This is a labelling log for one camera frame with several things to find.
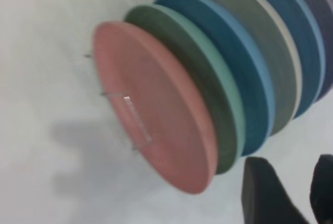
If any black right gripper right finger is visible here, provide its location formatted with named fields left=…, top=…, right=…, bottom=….
left=310, top=153, right=333, bottom=224

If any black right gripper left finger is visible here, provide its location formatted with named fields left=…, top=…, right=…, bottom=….
left=240, top=156, right=311, bottom=224

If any pink round plate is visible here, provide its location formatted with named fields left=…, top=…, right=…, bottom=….
left=92, top=21, right=218, bottom=196

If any green round plate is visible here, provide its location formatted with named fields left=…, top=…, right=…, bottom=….
left=123, top=3, right=247, bottom=176

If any blue round plate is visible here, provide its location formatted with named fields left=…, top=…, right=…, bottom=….
left=153, top=0, right=277, bottom=157
left=223, top=0, right=327, bottom=120

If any dark purple round plate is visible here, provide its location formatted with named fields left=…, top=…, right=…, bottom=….
left=275, top=0, right=333, bottom=103

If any metal wire plate rack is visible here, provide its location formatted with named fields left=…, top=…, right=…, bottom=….
left=84, top=53, right=153, bottom=155

